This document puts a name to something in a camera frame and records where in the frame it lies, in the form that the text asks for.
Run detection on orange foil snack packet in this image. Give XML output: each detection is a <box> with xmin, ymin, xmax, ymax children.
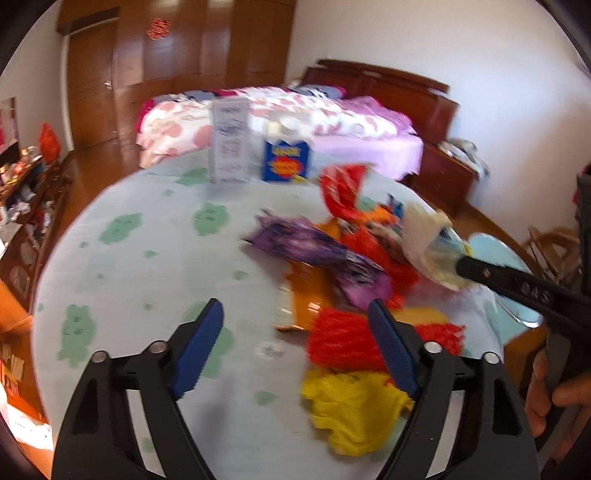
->
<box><xmin>274</xmin><ymin>261</ymin><xmax>338</xmax><ymax>332</ymax></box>

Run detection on brown folding chair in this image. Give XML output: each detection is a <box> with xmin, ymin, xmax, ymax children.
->
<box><xmin>522</xmin><ymin>226</ymin><xmax>581</xmax><ymax>287</ymax></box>

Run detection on blue LOOK milk carton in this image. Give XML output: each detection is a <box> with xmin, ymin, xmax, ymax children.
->
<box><xmin>262</xmin><ymin>112</ymin><xmax>312</xmax><ymax>183</ymax></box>

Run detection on white tall milk carton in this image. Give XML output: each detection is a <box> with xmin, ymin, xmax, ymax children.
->
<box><xmin>209</xmin><ymin>96</ymin><xmax>250</xmax><ymax>183</ymax></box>

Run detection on wooden bed with headboard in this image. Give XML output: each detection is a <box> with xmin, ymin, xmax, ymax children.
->
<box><xmin>136</xmin><ymin>59</ymin><xmax>459</xmax><ymax>179</ymax></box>

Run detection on green cloud pattern tablecloth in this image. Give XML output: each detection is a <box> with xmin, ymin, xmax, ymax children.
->
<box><xmin>34</xmin><ymin>152</ymin><xmax>503</xmax><ymax>479</ymax></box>

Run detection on wooden door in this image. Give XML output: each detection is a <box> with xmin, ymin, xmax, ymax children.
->
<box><xmin>66</xmin><ymin>21</ymin><xmax>117</xmax><ymax>150</ymax></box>

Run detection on cluttered wooden tv cabinet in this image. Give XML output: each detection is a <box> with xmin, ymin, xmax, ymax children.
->
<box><xmin>1</xmin><ymin>159</ymin><xmax>71</xmax><ymax>311</ymax></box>

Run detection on orange blue foil wrapper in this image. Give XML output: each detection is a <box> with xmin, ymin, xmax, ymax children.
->
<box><xmin>365</xmin><ymin>194</ymin><xmax>404</xmax><ymax>235</ymax></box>

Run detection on yellow plastic bag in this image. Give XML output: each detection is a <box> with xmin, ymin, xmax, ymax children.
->
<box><xmin>301</xmin><ymin>366</ymin><xmax>414</xmax><ymax>457</ymax></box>

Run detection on television with red cover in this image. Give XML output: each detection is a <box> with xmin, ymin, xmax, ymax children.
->
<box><xmin>0</xmin><ymin>97</ymin><xmax>18</xmax><ymax>154</ymax></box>

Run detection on clothes pile on nightstand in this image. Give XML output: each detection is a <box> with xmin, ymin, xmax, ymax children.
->
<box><xmin>438</xmin><ymin>138</ymin><xmax>490</xmax><ymax>180</ymax></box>

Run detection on heart pattern duvet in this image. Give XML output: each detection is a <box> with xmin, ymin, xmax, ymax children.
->
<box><xmin>136</xmin><ymin>86</ymin><xmax>412</xmax><ymax>169</ymax></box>

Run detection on brown wooden wardrobe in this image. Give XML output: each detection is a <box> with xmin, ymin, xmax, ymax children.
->
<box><xmin>56</xmin><ymin>0</ymin><xmax>296</xmax><ymax>145</ymax></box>

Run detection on white yellow printed bag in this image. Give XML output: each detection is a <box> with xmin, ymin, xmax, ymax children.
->
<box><xmin>402</xmin><ymin>202</ymin><xmax>472</xmax><ymax>292</ymax></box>

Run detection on red mesh net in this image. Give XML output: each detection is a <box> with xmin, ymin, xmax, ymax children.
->
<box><xmin>307</xmin><ymin>307</ymin><xmax>466</xmax><ymax>372</ymax></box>

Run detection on light blue trash bin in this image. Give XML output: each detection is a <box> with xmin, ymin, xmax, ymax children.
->
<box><xmin>457</xmin><ymin>233</ymin><xmax>544</xmax><ymax>345</ymax></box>

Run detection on red white paper bag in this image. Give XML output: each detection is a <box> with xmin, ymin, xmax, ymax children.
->
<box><xmin>1</xmin><ymin>344</ymin><xmax>54</xmax><ymax>451</ymax></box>

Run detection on person's right hand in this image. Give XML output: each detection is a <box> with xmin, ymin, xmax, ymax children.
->
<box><xmin>525</xmin><ymin>350</ymin><xmax>591</xmax><ymax>462</ymax></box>

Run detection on red double happiness decal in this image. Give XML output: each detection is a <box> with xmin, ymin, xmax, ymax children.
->
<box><xmin>146</xmin><ymin>17</ymin><xmax>170</xmax><ymax>41</ymax></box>

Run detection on red plastic bag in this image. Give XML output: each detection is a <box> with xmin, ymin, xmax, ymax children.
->
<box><xmin>318</xmin><ymin>164</ymin><xmax>419</xmax><ymax>309</ymax></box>

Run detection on red gift bag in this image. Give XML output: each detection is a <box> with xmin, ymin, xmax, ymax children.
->
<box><xmin>39</xmin><ymin>122</ymin><xmax>61</xmax><ymax>165</ymax></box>

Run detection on wooden nightstand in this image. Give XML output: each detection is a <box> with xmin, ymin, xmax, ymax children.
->
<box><xmin>412</xmin><ymin>144</ymin><xmax>477</xmax><ymax>218</ymax></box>

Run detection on purple snack wrapper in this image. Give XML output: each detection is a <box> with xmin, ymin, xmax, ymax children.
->
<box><xmin>242</xmin><ymin>212</ymin><xmax>393</xmax><ymax>310</ymax></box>

